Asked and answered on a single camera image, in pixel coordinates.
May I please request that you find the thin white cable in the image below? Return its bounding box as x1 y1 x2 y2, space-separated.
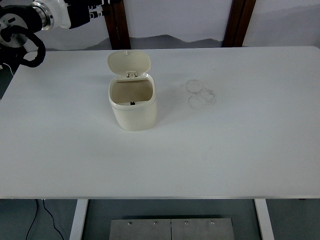
2 62 15 76

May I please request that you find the thin black floor cable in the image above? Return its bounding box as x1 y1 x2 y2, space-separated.
25 199 39 240
41 199 65 240

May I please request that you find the white table leg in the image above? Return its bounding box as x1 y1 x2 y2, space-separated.
68 199 89 240
254 199 275 240

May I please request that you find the grey metal plate with screws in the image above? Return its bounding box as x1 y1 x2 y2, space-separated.
109 218 235 240

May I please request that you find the cream lidded trash bin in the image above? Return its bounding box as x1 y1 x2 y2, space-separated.
107 49 158 132

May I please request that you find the dark brown wooden post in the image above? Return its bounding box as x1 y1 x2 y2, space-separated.
102 0 132 50
222 0 258 48

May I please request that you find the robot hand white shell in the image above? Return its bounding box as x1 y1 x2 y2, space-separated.
49 0 118 30

